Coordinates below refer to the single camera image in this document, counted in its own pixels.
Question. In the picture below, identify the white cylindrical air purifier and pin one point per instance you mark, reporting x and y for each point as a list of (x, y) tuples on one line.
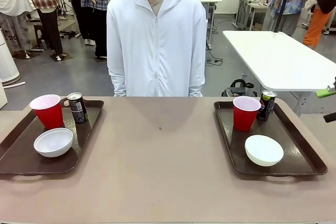
[(8, 61)]

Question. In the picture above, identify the person's left forearm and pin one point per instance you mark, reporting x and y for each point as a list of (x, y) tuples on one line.
[(197, 87)]

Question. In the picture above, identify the bystander in black trousers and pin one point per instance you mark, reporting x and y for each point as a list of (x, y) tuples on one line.
[(77, 6)]

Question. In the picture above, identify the white tube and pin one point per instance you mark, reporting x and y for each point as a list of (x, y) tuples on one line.
[(14, 84)]

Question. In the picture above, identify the white workbench with robot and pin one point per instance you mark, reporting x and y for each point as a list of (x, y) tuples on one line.
[(248, 6)]

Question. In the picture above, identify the white bowl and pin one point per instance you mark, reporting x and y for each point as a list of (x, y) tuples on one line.
[(263, 150), (52, 144)]

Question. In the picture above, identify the black stool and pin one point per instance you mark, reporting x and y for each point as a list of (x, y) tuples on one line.
[(39, 31)]

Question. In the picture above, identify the red plastic cup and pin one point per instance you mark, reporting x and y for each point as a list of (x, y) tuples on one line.
[(50, 116), (244, 119)]

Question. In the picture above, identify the brown plastic tray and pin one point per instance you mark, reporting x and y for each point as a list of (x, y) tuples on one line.
[(296, 153), (21, 161)]

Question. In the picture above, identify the black drink can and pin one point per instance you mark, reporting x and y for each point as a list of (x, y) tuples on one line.
[(266, 108), (78, 110)]

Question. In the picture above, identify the bystander in orange trousers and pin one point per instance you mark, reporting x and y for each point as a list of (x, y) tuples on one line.
[(316, 24)]

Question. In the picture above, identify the black vertical pole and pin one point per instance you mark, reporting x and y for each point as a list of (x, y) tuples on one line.
[(280, 3)]

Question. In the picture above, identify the person's right forearm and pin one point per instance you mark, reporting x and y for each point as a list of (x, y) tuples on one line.
[(118, 85)]

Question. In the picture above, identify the black wheeled device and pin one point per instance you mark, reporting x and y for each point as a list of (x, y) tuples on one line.
[(239, 89)]

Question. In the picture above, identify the white folding table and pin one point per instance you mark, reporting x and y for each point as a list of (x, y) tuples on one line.
[(278, 58)]

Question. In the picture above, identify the white workbench with grey legs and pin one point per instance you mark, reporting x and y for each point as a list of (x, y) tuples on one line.
[(210, 1)]

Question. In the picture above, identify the person in white hoodie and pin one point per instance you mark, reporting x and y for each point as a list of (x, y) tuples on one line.
[(157, 51)]

